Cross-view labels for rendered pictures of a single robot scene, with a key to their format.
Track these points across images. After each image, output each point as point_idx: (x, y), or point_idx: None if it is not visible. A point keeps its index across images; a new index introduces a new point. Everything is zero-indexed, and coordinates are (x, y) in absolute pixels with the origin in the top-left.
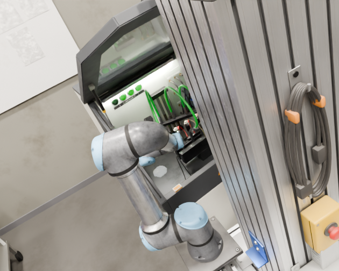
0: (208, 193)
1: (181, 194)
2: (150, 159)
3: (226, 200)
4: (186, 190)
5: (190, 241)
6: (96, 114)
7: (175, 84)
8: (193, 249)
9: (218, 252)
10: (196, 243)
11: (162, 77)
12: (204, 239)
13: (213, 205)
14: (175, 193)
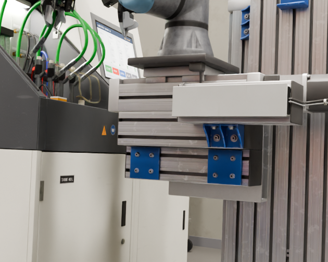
0: (86, 153)
1: (63, 111)
2: None
3: (97, 196)
4: (70, 112)
5: (189, 13)
6: None
7: (26, 33)
8: (187, 33)
9: (213, 56)
10: (197, 16)
11: (9, 17)
12: (206, 16)
13: (85, 186)
14: (58, 100)
